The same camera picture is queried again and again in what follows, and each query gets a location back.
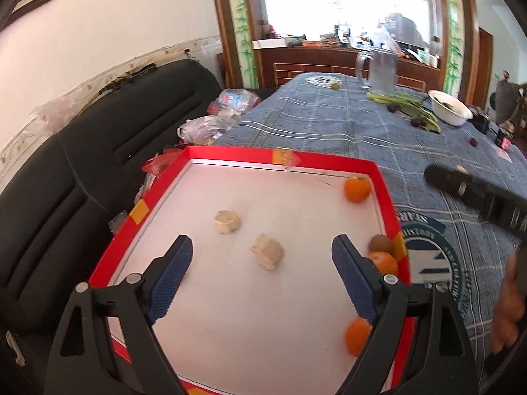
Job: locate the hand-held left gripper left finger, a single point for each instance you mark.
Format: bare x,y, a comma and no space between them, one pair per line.
171,279

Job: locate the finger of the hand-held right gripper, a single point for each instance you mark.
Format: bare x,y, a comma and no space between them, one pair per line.
448,183

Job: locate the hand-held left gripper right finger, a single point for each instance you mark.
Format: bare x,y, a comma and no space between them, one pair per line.
354,279

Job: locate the orange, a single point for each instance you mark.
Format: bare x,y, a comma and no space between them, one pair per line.
357,189
357,337
385,263

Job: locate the brown kiwi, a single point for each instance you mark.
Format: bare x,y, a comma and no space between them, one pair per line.
381,245

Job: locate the red cardboard tray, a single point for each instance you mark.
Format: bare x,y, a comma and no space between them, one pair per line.
255,317

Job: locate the person's right hand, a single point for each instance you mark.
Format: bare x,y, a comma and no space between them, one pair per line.
510,308

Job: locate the red jujube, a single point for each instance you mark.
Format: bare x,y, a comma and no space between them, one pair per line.
473,141

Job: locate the white printed card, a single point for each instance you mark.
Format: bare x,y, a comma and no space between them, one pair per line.
500,153

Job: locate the dark plum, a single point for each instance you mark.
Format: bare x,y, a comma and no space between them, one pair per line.
392,108
418,122

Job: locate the black motor device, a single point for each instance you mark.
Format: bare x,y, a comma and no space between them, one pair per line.
481,120

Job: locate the black cylinder with red label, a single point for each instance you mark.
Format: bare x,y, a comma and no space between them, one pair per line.
504,138

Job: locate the white bowl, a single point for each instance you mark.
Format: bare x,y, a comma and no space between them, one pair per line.
451,111

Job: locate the green leaves in bowl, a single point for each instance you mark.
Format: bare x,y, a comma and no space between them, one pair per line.
444,104

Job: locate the green leafy twigs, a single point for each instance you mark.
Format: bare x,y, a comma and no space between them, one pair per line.
407,107

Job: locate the grey sack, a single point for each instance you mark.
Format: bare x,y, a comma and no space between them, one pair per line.
508,101

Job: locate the black sofa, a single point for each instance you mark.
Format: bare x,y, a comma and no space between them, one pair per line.
82,197

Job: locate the blue plaid tablecloth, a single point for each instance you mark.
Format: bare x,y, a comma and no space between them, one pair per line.
341,123

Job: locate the brown wooden door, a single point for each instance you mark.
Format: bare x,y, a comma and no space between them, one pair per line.
486,66

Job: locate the clear glass pitcher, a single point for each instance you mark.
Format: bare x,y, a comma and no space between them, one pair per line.
383,70

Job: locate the bamboo painted panel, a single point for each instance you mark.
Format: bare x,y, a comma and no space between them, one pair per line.
453,41
243,28

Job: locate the white plastic bag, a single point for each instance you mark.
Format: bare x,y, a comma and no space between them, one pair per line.
204,129

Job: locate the white tag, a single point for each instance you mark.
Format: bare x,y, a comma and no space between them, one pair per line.
14,347

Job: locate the wooden counter partition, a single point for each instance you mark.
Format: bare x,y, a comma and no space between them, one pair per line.
329,59

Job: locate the plastic bag with blue print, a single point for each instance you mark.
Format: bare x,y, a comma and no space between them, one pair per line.
234,102

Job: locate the clear plastic bag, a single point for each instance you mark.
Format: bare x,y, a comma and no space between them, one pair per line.
51,115

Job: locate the wooden sticks on sofa back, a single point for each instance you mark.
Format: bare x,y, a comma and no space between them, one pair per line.
127,76

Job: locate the white box on counter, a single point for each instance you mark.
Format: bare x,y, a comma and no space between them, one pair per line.
276,43

